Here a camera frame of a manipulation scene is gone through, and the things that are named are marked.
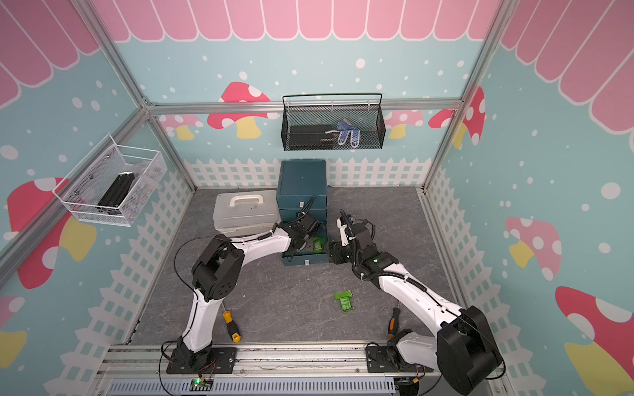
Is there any blue white item in basket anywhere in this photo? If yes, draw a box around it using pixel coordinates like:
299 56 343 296
321 120 361 149

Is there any green cookie pack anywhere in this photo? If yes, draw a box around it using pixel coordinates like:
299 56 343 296
313 238 325 252
334 290 354 312

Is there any black box in white basket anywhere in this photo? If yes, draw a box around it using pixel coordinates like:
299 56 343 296
96 172 135 215

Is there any black wire wall basket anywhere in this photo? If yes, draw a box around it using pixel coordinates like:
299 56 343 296
281 92 386 151

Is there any white wire wall basket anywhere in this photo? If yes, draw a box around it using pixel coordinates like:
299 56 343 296
52 135 168 227

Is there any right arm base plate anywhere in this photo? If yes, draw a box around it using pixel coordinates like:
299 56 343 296
364 343 434 374

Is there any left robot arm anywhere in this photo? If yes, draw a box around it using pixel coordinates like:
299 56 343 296
175 214 320 367

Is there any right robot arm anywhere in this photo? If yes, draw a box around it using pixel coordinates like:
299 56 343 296
331 211 507 395

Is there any green cookie pack front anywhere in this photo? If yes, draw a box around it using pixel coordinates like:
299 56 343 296
313 238 325 252

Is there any orange black screwdriver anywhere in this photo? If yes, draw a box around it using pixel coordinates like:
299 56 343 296
387 307 401 338

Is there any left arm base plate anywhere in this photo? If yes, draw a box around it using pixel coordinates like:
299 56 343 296
166 345 237 375

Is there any teal drawer cabinet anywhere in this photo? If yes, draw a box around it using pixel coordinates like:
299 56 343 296
277 159 329 267

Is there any yellow black screwdriver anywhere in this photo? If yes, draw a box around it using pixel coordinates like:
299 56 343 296
222 310 242 343

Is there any grey plastic toolbox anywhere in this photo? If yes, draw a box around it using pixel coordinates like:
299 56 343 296
213 190 281 238

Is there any small green circuit board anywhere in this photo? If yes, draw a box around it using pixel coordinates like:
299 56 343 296
189 377 214 392

